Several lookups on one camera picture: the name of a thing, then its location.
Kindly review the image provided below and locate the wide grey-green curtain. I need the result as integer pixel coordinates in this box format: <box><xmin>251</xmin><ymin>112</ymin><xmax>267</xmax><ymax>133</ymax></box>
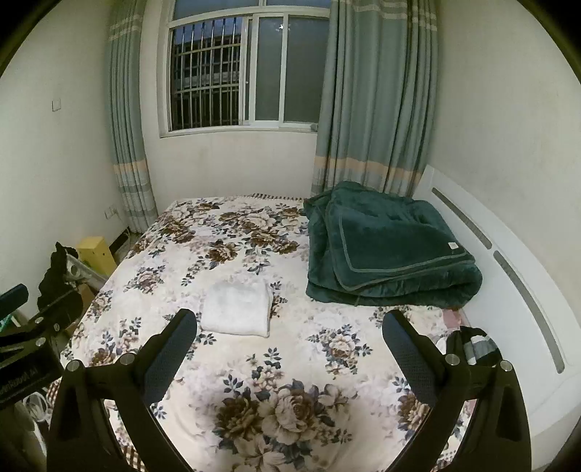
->
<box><xmin>311</xmin><ymin>0</ymin><xmax>440</xmax><ymax>200</ymax></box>

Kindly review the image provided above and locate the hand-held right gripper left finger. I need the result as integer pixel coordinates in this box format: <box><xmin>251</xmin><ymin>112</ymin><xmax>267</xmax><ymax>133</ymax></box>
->
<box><xmin>48</xmin><ymin>309</ymin><xmax>198</xmax><ymax>472</ymax></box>

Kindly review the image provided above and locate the bed with floral sheet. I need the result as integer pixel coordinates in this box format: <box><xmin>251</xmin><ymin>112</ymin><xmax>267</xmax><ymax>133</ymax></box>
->
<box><xmin>45</xmin><ymin>194</ymin><xmax>477</xmax><ymax>472</ymax></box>

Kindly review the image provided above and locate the yellow box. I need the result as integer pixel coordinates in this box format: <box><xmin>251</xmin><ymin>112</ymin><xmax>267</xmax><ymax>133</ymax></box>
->
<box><xmin>76</xmin><ymin>236</ymin><xmax>119</xmax><ymax>277</ymax></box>

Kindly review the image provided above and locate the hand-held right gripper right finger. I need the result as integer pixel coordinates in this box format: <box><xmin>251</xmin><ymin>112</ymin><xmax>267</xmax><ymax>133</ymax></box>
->
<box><xmin>382</xmin><ymin>310</ymin><xmax>532</xmax><ymax>472</ymax></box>

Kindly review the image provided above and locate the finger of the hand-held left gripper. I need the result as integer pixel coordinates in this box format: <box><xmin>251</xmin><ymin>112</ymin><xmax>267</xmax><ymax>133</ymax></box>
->
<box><xmin>0</xmin><ymin>290</ymin><xmax>83</xmax><ymax>350</ymax></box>
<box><xmin>0</xmin><ymin>284</ymin><xmax>29</xmax><ymax>315</ymax></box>

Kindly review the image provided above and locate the white knit sweater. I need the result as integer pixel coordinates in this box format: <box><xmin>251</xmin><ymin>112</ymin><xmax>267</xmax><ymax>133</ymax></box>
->
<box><xmin>200</xmin><ymin>280</ymin><xmax>274</xmax><ymax>339</ymax></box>

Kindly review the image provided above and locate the white headboard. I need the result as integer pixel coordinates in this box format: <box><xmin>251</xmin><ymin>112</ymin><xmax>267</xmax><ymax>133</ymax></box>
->
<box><xmin>411</xmin><ymin>164</ymin><xmax>577</xmax><ymax>472</ymax></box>

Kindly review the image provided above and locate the barred window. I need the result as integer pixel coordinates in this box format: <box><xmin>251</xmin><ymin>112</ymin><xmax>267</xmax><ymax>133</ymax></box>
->
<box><xmin>158</xmin><ymin>0</ymin><xmax>332</xmax><ymax>139</ymax></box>

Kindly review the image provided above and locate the black hanging cloth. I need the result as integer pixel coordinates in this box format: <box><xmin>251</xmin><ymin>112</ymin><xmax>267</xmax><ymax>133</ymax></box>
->
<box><xmin>37</xmin><ymin>241</ymin><xmax>80</xmax><ymax>314</ymax></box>

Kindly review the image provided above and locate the green folded blanket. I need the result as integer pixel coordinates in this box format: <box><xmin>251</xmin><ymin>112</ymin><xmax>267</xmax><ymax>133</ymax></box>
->
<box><xmin>302</xmin><ymin>180</ymin><xmax>483</xmax><ymax>309</ymax></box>

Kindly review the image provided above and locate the brown cardboard box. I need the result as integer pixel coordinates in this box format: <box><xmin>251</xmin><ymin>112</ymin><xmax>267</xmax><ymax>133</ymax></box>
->
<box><xmin>68</xmin><ymin>284</ymin><xmax>97</xmax><ymax>337</ymax></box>

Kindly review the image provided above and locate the black striped garment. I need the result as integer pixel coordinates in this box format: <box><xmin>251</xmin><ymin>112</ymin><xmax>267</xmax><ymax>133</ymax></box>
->
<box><xmin>438</xmin><ymin>326</ymin><xmax>500</xmax><ymax>368</ymax></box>

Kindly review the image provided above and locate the narrow grey-green curtain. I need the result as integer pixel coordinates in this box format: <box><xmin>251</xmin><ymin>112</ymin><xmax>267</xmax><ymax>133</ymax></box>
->
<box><xmin>103</xmin><ymin>0</ymin><xmax>159</xmax><ymax>232</ymax></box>

